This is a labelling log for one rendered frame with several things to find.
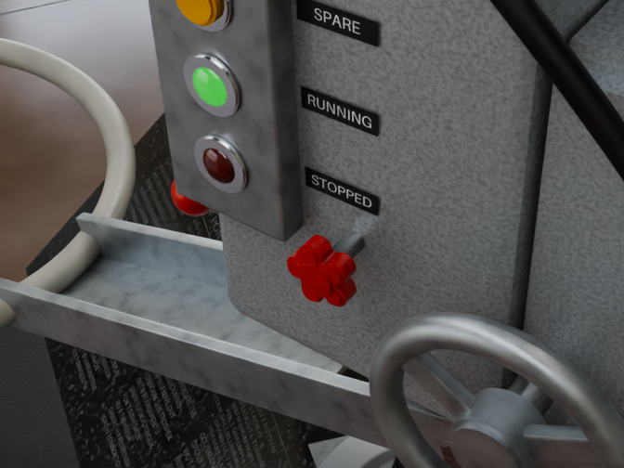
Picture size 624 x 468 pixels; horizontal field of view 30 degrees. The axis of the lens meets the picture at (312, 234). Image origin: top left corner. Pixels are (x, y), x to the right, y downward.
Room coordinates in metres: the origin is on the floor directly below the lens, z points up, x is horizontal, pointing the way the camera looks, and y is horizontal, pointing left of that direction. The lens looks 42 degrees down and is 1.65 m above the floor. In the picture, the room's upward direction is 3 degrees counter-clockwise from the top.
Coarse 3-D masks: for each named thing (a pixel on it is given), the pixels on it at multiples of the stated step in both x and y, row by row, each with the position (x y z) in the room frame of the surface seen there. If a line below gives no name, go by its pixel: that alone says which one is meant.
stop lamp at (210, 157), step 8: (208, 152) 0.49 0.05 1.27; (216, 152) 0.49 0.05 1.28; (208, 160) 0.49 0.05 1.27; (216, 160) 0.49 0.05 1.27; (224, 160) 0.49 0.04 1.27; (208, 168) 0.49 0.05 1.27; (216, 168) 0.49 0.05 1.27; (224, 168) 0.49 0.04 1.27; (232, 168) 0.49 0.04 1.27; (216, 176) 0.49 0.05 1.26; (224, 176) 0.49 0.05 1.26; (232, 176) 0.49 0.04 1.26
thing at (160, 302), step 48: (96, 240) 0.84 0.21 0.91; (144, 240) 0.80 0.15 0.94; (192, 240) 0.77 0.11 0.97; (0, 288) 0.76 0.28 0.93; (96, 288) 0.79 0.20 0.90; (144, 288) 0.77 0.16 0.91; (192, 288) 0.75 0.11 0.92; (48, 336) 0.73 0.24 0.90; (96, 336) 0.69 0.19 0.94; (144, 336) 0.65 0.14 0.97; (192, 336) 0.63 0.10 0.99; (240, 336) 0.67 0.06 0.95; (192, 384) 0.62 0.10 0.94; (240, 384) 0.59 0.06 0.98; (288, 384) 0.56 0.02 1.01; (336, 384) 0.54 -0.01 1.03; (432, 432) 0.49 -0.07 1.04
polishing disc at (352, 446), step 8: (344, 440) 0.63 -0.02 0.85; (352, 440) 0.63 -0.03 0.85; (360, 440) 0.63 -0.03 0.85; (336, 448) 0.63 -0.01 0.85; (344, 448) 0.63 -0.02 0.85; (352, 448) 0.62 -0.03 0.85; (360, 448) 0.62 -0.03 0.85; (368, 448) 0.62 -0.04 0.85; (376, 448) 0.62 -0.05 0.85; (384, 448) 0.62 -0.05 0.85; (328, 456) 0.62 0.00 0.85; (336, 456) 0.62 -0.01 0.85; (344, 456) 0.62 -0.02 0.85; (352, 456) 0.62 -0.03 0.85; (360, 456) 0.62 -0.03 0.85; (368, 456) 0.62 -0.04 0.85; (376, 456) 0.62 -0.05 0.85; (384, 456) 0.62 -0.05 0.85; (392, 456) 0.62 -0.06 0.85; (320, 464) 0.61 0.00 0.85; (328, 464) 0.61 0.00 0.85; (336, 464) 0.61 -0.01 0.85; (344, 464) 0.61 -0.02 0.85; (352, 464) 0.61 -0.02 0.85; (360, 464) 0.61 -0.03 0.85; (368, 464) 0.61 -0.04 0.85; (376, 464) 0.61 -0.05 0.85; (384, 464) 0.61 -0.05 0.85; (392, 464) 0.61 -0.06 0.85
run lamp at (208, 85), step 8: (200, 72) 0.49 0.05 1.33; (208, 72) 0.49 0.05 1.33; (200, 80) 0.49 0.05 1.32; (208, 80) 0.49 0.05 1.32; (216, 80) 0.49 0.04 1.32; (200, 88) 0.49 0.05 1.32; (208, 88) 0.49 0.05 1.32; (216, 88) 0.49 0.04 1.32; (224, 88) 0.49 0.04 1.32; (200, 96) 0.49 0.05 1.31; (208, 96) 0.49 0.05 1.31; (216, 96) 0.49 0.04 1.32; (224, 96) 0.49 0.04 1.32; (216, 104) 0.49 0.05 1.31
